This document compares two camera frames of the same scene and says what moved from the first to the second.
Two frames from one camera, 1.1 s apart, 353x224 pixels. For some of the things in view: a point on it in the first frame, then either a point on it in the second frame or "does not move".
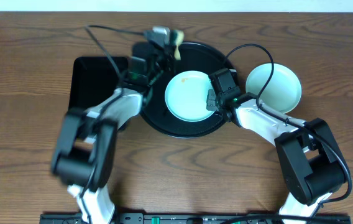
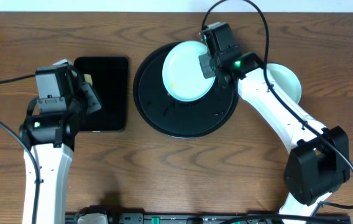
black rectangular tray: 94,80 does not move
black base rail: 191,218 does not move
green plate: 186,95 to 182,74
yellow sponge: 179,39 to 88,78
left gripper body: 166,49 to 90,96
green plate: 283,91 does not move
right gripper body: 213,103 to 209,66
